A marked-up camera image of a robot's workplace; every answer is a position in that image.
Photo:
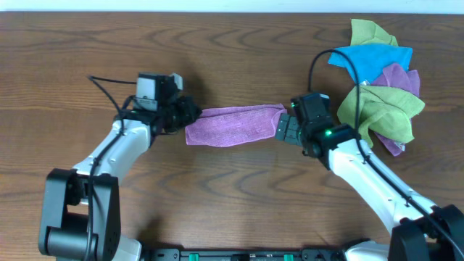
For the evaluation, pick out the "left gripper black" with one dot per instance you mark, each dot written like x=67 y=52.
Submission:
x=186 y=104

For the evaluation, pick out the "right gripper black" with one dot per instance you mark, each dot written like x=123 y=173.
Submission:
x=290 y=135

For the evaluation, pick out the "purple microfiber cloth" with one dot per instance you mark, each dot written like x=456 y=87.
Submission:
x=231 y=126

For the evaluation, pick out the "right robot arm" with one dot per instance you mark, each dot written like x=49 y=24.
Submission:
x=419 y=229

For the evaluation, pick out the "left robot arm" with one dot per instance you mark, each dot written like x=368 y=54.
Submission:
x=80 y=217

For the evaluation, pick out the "green cloth in front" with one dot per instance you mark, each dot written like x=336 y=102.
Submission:
x=381 y=109

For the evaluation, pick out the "green cloth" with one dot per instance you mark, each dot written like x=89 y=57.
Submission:
x=381 y=109
x=368 y=32

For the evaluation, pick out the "blue microfiber cloth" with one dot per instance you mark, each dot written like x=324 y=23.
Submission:
x=370 y=59

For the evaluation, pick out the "purple cloth in pile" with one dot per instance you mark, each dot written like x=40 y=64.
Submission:
x=396 y=77

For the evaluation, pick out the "green cloth at back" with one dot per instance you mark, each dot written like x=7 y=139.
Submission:
x=368 y=32

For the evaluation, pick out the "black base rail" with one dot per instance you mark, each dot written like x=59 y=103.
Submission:
x=308 y=254

